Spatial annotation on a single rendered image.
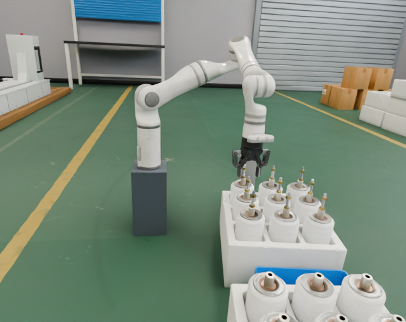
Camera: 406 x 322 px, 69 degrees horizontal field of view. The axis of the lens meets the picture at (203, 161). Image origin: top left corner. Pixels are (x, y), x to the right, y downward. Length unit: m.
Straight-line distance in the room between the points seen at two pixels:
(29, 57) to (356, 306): 4.23
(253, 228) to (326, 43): 6.02
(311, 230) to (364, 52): 6.38
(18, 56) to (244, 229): 3.88
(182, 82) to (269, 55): 5.25
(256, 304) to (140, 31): 5.67
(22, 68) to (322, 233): 4.01
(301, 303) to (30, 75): 4.15
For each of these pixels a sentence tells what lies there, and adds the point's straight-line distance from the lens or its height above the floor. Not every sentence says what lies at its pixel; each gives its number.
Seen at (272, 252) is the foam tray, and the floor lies 0.16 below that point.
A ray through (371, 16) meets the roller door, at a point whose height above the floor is 1.47.
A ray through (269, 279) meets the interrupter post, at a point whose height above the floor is 0.28.
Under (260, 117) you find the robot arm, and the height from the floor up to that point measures 0.57.
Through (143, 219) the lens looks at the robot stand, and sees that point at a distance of 1.29.
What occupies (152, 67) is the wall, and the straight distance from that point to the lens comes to 6.10.
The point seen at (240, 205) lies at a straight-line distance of 1.10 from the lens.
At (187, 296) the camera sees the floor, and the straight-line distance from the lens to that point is 1.08.
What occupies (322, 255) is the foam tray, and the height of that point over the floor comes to 0.15.
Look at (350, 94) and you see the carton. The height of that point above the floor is 0.23.
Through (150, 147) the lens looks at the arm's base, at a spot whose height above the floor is 0.40.
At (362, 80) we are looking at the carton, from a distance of 4.95.
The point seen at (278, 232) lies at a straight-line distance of 1.04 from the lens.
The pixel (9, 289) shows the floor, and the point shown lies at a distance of 1.24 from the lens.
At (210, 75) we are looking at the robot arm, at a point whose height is 0.67.
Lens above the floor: 0.78
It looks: 21 degrees down
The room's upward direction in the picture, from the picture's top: 3 degrees clockwise
